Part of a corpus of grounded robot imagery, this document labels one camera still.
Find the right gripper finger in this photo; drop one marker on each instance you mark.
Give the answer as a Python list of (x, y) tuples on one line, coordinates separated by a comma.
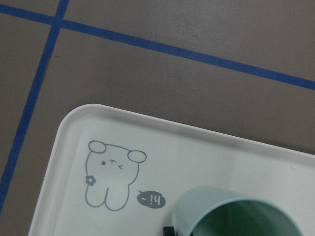
[(169, 231)]

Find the light green cup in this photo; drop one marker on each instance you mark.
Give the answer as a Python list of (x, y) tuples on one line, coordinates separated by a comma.
[(210, 211)]

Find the cream rabbit tray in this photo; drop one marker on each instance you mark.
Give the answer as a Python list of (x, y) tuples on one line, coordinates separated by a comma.
[(118, 173)]

